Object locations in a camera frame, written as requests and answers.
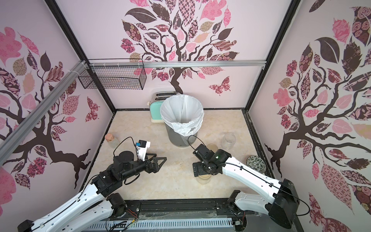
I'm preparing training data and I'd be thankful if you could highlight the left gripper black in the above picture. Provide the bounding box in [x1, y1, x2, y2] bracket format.
[122, 153, 168, 180]

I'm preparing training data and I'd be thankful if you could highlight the glass jar tan lid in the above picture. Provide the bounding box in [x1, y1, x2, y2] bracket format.
[196, 175, 211, 185]
[221, 133, 236, 150]

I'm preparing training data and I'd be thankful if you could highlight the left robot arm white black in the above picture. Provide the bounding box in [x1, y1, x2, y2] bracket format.
[17, 151, 167, 232]

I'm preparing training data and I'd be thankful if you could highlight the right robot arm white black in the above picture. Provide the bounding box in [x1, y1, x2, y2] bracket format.
[193, 144, 302, 229]

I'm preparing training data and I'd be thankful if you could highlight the grey trash bin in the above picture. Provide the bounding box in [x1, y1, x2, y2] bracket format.
[165, 120, 198, 148]

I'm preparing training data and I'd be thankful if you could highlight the patterned ball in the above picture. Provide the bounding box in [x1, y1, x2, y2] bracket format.
[246, 156, 267, 174]

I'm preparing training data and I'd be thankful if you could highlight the small jar pink lid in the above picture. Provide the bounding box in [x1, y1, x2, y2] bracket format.
[105, 133, 120, 149]

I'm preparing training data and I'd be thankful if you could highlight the white trash bag liner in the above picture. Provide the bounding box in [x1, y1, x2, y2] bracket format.
[160, 94, 204, 137]

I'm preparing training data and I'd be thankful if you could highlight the mint green toaster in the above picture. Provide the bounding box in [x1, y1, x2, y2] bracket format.
[148, 91, 179, 123]

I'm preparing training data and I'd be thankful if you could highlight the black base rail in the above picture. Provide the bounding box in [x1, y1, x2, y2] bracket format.
[53, 196, 303, 232]

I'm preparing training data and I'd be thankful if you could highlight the white slotted cable duct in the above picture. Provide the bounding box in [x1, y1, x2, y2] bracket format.
[84, 218, 234, 232]

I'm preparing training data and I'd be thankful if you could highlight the black wire basket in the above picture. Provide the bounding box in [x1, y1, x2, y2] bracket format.
[78, 58, 147, 90]

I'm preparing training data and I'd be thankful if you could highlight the aluminium rail back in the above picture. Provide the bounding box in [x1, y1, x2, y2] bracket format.
[89, 60, 267, 68]

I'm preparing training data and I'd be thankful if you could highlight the aluminium rail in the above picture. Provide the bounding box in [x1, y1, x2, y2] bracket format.
[1, 61, 87, 165]
[89, 60, 267, 68]

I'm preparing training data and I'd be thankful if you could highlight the aluminium rail left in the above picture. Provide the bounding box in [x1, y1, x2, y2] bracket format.
[1, 61, 87, 165]

